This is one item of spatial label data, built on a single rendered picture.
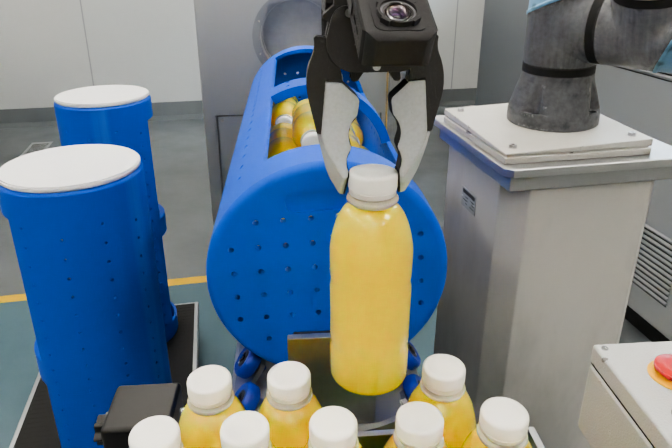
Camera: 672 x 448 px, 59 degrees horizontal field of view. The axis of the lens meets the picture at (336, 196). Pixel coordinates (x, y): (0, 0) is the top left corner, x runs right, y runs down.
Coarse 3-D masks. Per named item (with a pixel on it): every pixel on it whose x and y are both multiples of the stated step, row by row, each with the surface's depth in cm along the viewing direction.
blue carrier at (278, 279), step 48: (288, 48) 143; (288, 96) 101; (240, 144) 89; (384, 144) 110; (240, 192) 65; (288, 192) 64; (336, 192) 65; (240, 240) 66; (288, 240) 67; (432, 240) 68; (240, 288) 68; (288, 288) 69; (432, 288) 70; (240, 336) 71
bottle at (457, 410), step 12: (420, 384) 55; (420, 396) 54; (432, 396) 53; (444, 396) 53; (456, 396) 53; (468, 396) 55; (444, 408) 53; (456, 408) 53; (468, 408) 54; (444, 420) 53; (456, 420) 53; (468, 420) 54; (444, 432) 53; (456, 432) 53; (468, 432) 54; (456, 444) 53
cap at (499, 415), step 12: (492, 408) 49; (504, 408) 49; (516, 408) 49; (480, 420) 49; (492, 420) 47; (504, 420) 48; (516, 420) 48; (528, 420) 48; (492, 432) 47; (504, 432) 47; (516, 432) 47; (504, 444) 47; (516, 444) 47
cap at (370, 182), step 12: (360, 168) 47; (372, 168) 47; (384, 168) 47; (348, 180) 46; (360, 180) 45; (372, 180) 44; (384, 180) 44; (396, 180) 45; (360, 192) 45; (372, 192) 45; (384, 192) 45
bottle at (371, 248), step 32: (352, 224) 46; (384, 224) 45; (352, 256) 46; (384, 256) 45; (352, 288) 47; (384, 288) 46; (352, 320) 48; (384, 320) 47; (352, 352) 49; (384, 352) 49; (352, 384) 50; (384, 384) 50
